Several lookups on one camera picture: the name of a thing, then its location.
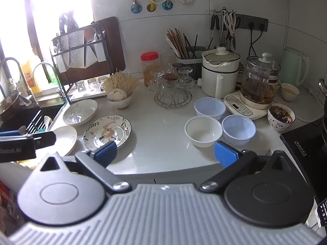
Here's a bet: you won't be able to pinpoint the patterned cleaver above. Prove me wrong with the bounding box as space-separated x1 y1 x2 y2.
67 29 87 69

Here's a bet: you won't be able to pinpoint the plain white plate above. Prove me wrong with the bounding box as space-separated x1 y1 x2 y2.
50 126 78 157

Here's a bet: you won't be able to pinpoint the white bowl holding garlic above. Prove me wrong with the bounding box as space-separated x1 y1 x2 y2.
107 92 133 110

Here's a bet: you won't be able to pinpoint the dark wooden cutting board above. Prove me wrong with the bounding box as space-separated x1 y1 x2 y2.
59 16 126 85

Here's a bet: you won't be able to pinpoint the small white bowl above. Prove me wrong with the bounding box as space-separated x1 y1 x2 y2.
280 83 300 102

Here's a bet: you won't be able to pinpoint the white handled kitchen scissors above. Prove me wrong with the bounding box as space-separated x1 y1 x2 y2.
224 11 237 38

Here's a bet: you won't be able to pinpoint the garlic bulb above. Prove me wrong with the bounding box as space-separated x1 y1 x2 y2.
107 88 128 100

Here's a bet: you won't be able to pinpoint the slim steel faucet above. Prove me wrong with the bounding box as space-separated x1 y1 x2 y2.
33 62 67 100

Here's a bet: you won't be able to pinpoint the dark metal wok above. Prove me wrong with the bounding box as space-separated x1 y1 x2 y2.
318 78 327 143

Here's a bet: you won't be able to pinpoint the black wall power strip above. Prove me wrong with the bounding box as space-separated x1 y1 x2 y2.
234 14 269 32

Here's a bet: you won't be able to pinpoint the black gas stove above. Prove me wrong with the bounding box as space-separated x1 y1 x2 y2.
279 121 327 205

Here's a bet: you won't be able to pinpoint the green white utensil holder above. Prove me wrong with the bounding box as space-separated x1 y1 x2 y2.
174 46 207 81

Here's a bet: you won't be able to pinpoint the floral bowl with tea residue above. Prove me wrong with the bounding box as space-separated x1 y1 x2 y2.
267 103 296 132

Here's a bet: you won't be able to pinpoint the translucent blue plastic bowl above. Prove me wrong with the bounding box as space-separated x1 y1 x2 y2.
221 115 256 147
194 97 227 121

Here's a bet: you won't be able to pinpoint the steel pot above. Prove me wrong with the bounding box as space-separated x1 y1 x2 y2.
0 93 21 119

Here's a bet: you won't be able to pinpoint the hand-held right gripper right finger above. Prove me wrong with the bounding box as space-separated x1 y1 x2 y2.
199 141 292 193

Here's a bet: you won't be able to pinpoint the white kettle heating base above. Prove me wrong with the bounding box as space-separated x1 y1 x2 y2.
223 91 269 120

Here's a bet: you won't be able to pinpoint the leaf pattern shallow bowl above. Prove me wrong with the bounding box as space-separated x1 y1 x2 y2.
63 99 99 126

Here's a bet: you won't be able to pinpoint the tall steel faucet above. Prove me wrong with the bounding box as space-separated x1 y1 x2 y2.
0 57 39 106

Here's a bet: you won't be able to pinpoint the round wire cup rack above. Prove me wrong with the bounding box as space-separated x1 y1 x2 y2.
154 80 193 110

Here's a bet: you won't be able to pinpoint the set of upturned glass cups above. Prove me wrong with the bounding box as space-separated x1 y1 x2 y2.
148 66 195 96

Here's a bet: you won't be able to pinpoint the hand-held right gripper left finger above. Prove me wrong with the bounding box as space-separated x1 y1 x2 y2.
39 140 132 195

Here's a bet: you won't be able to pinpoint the white ceramic bowl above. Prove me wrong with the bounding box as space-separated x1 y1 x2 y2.
184 116 223 148

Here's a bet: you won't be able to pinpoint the white electric cooking pot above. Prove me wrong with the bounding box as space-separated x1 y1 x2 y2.
197 46 241 99

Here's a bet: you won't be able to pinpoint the green bottle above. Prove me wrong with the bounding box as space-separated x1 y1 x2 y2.
47 66 60 84

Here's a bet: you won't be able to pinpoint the red lid plastic jar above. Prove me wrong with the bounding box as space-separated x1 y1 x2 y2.
140 52 160 88

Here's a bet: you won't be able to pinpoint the bundle of wooden chopsticks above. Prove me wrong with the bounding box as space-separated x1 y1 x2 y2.
166 28 190 59

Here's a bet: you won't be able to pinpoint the pale green electric kettle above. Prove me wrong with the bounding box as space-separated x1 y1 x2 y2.
279 47 317 88

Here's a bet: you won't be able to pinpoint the black metal knife rack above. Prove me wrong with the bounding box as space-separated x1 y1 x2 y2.
49 22 108 100

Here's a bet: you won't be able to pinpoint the glass tea kettle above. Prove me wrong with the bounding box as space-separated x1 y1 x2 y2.
240 53 282 103

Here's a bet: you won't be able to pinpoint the yellow detergent bottle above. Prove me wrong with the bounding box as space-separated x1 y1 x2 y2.
22 60 43 94

